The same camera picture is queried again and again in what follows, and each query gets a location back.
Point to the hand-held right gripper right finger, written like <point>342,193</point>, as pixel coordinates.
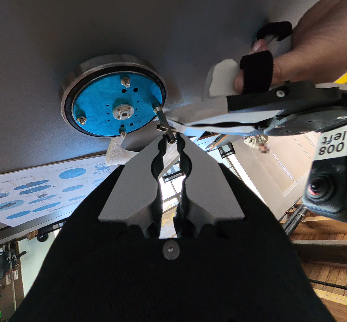
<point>214,192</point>

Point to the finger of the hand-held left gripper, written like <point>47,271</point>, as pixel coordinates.
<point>203,110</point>
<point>225,130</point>

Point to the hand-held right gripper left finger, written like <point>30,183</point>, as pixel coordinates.
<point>130,192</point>

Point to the metal cross socket wrench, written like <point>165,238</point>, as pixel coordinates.
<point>162,121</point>

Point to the blue disc with black rim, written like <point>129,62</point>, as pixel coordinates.
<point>103,102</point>

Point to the person's left hand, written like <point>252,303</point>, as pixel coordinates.
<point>320,43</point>

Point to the large window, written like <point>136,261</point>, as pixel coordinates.
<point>168,192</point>

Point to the white foam sheet with hole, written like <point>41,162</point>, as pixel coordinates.
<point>116,154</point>

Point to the instruction sheet with blue drawings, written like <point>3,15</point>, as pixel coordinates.
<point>27,197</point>

